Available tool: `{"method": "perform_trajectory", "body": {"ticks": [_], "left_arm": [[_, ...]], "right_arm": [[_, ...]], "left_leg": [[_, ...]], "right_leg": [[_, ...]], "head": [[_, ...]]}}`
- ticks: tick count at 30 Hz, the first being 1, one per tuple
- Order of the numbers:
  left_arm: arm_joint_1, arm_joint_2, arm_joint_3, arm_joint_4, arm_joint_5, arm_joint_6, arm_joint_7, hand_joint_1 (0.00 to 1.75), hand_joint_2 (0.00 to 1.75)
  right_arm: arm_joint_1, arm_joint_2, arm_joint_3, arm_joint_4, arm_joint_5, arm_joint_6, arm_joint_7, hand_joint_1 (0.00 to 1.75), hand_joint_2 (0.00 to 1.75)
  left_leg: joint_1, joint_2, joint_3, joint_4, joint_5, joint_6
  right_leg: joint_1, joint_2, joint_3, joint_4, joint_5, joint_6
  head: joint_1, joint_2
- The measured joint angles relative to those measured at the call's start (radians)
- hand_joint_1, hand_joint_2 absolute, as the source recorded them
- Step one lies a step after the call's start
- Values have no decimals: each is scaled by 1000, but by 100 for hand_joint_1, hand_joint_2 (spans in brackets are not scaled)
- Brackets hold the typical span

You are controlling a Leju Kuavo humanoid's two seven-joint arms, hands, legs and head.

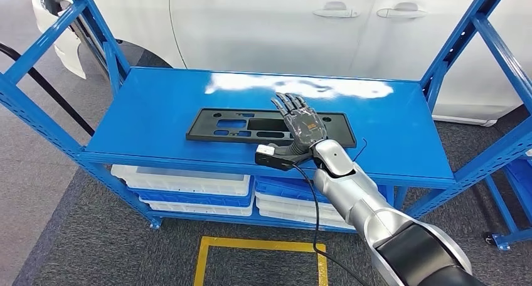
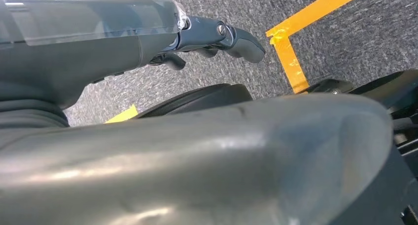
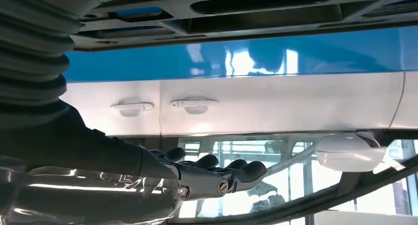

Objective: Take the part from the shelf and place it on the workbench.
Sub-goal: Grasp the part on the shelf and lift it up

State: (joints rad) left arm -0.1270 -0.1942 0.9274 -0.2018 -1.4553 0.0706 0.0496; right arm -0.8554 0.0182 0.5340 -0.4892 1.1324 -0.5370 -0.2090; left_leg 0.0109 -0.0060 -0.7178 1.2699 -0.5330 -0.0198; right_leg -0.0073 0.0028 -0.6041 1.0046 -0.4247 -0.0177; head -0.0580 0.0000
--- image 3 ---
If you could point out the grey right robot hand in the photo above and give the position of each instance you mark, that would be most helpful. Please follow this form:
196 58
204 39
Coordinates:
81 158

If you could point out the blue metal shelf rack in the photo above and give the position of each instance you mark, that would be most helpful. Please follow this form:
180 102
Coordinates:
130 66

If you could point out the white car side mirror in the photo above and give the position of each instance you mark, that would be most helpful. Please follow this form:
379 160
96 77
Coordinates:
349 155

